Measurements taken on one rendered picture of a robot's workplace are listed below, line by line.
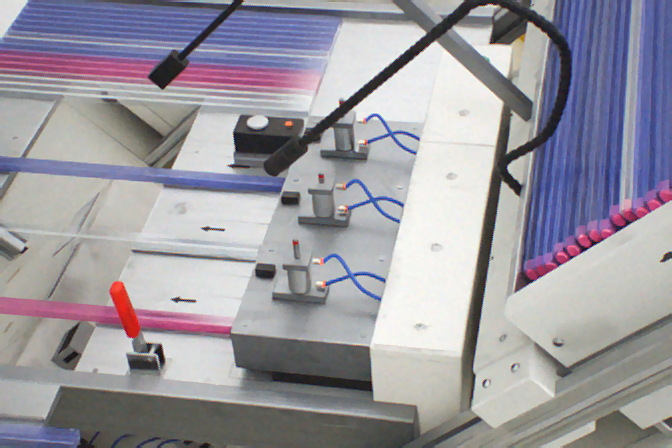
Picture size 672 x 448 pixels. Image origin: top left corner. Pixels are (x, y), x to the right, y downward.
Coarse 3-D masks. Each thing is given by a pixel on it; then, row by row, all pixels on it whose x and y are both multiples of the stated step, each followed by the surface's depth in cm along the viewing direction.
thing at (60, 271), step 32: (96, 192) 193; (128, 192) 189; (160, 192) 194; (64, 224) 197; (96, 224) 182; (128, 224) 186; (32, 256) 200; (64, 256) 181; (96, 256) 179; (128, 256) 183; (0, 288) 204; (32, 288) 184; (64, 288) 172; (96, 288) 176; (0, 320) 187; (32, 320) 170; (64, 320) 170; (0, 352) 172; (32, 352) 164
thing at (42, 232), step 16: (0, 224) 135; (16, 224) 135; (32, 224) 135; (64, 240) 134; (80, 240) 134; (96, 240) 133; (112, 240) 133; (128, 240) 132; (144, 240) 132; (160, 240) 132; (176, 240) 132; (192, 240) 132; (208, 240) 131; (224, 240) 131; (240, 256) 131; (256, 256) 130
